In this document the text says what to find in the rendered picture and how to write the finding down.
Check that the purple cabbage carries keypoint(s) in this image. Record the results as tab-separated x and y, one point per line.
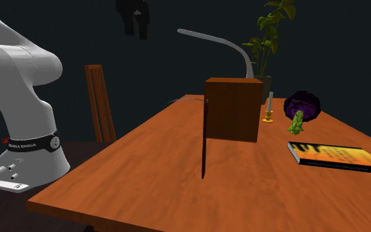
304	102

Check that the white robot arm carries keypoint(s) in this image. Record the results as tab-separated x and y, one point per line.
18	96

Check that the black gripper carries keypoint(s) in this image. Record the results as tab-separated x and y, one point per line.
130	5

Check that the green potted plant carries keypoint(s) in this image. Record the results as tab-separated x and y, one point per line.
270	32

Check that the brown wooden box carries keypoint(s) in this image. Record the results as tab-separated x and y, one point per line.
235	109

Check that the thin dark upright panel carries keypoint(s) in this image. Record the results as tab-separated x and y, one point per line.
204	144

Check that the grey curved desk lamp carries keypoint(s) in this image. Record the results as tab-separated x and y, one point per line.
223	41

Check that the brown wooden table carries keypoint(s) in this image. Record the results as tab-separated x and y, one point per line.
140	183

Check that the brown wooden chair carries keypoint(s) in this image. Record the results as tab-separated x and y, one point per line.
100	102

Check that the grey candle in yellow holder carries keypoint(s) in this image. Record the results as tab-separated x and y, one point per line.
270	104

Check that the green leafy lettuce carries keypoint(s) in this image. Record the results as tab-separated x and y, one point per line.
297	123

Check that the orange and black book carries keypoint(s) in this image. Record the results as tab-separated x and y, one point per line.
339	156

